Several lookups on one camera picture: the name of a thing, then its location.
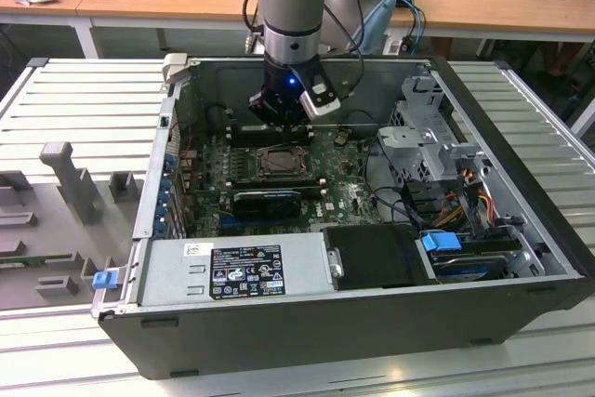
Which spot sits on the grey parts rack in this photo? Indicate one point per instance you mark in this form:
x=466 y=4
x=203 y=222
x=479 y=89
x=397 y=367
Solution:
x=70 y=234

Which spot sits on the blue plastic latch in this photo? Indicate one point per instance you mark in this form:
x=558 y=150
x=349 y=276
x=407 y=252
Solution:
x=104 y=281

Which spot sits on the green motherboard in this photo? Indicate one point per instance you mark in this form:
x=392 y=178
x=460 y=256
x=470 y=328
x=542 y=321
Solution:
x=344 y=192

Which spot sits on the silver power supply unit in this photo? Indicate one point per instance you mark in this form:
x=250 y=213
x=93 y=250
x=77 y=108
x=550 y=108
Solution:
x=176 y=276

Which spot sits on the silver topped CPU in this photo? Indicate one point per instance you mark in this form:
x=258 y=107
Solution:
x=281 y=162

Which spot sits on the CPU socket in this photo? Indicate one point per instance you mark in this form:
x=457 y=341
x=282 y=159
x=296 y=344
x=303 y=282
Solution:
x=257 y=169

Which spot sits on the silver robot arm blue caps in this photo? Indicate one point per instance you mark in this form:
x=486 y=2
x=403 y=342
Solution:
x=293 y=6

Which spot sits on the green RAM stick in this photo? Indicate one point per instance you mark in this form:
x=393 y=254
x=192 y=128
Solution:
x=28 y=263

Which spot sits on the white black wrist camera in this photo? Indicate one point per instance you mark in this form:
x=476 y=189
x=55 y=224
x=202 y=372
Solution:
x=323 y=99

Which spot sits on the blue carrier hard disk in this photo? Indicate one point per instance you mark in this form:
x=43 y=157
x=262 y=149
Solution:
x=439 y=248

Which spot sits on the black RAM slot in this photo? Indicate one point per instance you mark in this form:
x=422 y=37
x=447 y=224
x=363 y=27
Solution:
x=244 y=135
x=251 y=143
x=279 y=184
x=241 y=131
x=279 y=179
x=311 y=193
x=309 y=189
x=246 y=139

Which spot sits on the black graphics card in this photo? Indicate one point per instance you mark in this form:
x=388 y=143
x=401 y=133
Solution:
x=265 y=204

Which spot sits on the black plastic shroud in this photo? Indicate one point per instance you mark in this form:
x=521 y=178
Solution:
x=372 y=257

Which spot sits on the black grey PC case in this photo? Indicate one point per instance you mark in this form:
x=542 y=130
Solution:
x=279 y=346

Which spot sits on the silver metal drive cage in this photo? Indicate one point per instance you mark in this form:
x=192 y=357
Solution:
x=404 y=141

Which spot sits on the silver coin battery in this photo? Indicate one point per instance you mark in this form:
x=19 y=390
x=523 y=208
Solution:
x=339 y=139

